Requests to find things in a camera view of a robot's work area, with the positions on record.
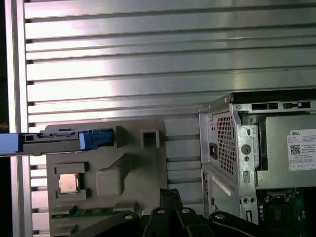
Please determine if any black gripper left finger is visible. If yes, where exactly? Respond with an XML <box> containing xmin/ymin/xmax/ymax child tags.
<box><xmin>71</xmin><ymin>188</ymin><xmax>175</xmax><ymax>237</ymax></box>

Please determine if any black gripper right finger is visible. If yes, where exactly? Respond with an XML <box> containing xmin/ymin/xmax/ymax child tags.
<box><xmin>172</xmin><ymin>188</ymin><xmax>279</xmax><ymax>237</ymax></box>

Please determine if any hard disk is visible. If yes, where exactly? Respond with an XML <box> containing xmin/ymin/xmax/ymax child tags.
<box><xmin>0</xmin><ymin>127</ymin><xmax>116</xmax><ymax>157</ymax></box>

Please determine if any grey parts rack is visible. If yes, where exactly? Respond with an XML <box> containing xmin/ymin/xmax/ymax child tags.
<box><xmin>45</xmin><ymin>119</ymin><xmax>166</xmax><ymax>237</ymax></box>

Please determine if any green RAM stick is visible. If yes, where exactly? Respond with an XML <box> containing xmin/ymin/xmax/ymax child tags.
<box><xmin>51</xmin><ymin>208</ymin><xmax>116</xmax><ymax>220</ymax></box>

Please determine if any metal socket cover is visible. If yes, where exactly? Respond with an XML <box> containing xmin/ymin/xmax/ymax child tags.
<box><xmin>265</xmin><ymin>189</ymin><xmax>297</xmax><ymax>205</ymax></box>

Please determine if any CPU socket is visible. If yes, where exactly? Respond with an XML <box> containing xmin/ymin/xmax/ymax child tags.
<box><xmin>268</xmin><ymin>206</ymin><xmax>298</xmax><ymax>237</ymax></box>

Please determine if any silver CPU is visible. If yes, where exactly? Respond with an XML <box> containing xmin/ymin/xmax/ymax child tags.
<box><xmin>58</xmin><ymin>173</ymin><xmax>80</xmax><ymax>194</ymax></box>

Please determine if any grey power supply unit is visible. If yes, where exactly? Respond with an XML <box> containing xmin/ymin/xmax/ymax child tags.
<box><xmin>255</xmin><ymin>114</ymin><xmax>316</xmax><ymax>191</ymax></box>

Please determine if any black open PC case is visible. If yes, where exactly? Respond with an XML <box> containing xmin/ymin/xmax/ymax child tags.
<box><xmin>198</xmin><ymin>91</ymin><xmax>316</xmax><ymax>237</ymax></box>

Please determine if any green motherboard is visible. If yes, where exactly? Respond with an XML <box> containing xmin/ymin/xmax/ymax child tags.
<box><xmin>256</xmin><ymin>189</ymin><xmax>316</xmax><ymax>237</ymax></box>

